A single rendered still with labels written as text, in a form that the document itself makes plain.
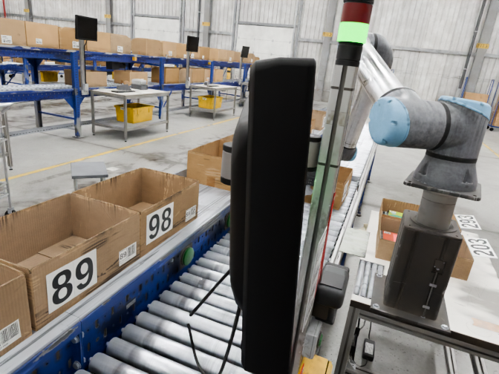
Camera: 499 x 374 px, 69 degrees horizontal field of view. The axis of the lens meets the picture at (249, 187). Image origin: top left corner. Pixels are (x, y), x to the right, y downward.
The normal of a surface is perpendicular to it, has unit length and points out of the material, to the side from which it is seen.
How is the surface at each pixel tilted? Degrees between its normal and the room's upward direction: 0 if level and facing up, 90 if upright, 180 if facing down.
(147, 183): 90
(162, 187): 90
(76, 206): 90
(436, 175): 69
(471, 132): 88
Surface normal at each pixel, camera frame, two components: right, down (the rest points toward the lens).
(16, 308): 0.93, 0.21
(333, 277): 0.05, -0.89
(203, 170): -0.37, 0.29
